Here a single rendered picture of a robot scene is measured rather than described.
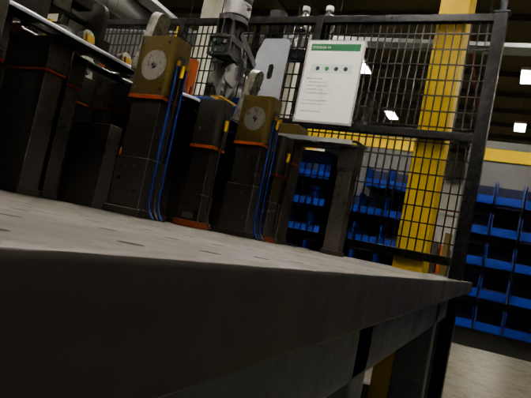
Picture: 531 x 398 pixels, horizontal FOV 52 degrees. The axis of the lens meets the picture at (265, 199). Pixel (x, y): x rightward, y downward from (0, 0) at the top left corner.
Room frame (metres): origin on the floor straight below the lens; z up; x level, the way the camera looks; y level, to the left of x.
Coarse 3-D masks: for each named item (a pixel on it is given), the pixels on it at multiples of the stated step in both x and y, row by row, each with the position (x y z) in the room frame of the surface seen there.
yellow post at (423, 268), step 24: (456, 0) 1.77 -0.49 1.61; (456, 48) 1.76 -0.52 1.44; (432, 72) 1.79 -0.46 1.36; (456, 72) 1.75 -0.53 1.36; (432, 96) 1.78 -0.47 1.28; (432, 120) 1.77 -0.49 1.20; (432, 144) 1.77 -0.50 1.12; (432, 168) 1.76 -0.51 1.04; (408, 216) 1.78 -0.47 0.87; (432, 216) 1.75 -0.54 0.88; (408, 264) 1.77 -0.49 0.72; (384, 360) 1.78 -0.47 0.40; (384, 384) 1.77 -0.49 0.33
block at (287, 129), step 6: (282, 126) 1.64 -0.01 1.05; (288, 126) 1.63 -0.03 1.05; (294, 126) 1.62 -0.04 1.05; (300, 126) 1.63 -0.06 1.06; (282, 132) 1.64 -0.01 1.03; (288, 132) 1.63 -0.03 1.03; (294, 132) 1.62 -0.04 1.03; (300, 132) 1.64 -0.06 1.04; (306, 132) 1.67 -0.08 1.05; (300, 156) 1.67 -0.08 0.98; (300, 162) 1.68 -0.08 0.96; (294, 180) 1.66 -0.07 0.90; (294, 186) 1.67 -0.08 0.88; (294, 192) 1.68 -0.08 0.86; (288, 210) 1.67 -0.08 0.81; (288, 216) 1.67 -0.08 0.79
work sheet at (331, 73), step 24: (312, 48) 1.96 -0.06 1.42; (336, 48) 1.92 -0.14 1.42; (360, 48) 1.87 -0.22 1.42; (312, 72) 1.95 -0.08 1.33; (336, 72) 1.91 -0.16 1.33; (360, 72) 1.87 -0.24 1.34; (312, 96) 1.94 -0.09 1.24; (336, 96) 1.90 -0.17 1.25; (312, 120) 1.94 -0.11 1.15; (336, 120) 1.89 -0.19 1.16
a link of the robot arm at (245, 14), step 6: (228, 0) 1.41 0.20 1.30; (234, 0) 1.40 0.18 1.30; (240, 0) 1.40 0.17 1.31; (228, 6) 1.41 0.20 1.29; (234, 6) 1.40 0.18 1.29; (240, 6) 1.41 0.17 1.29; (246, 6) 1.42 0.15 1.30; (222, 12) 1.43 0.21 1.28; (228, 12) 1.41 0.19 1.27; (234, 12) 1.40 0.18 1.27; (240, 12) 1.41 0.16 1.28; (246, 12) 1.42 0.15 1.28; (246, 18) 1.43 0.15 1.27
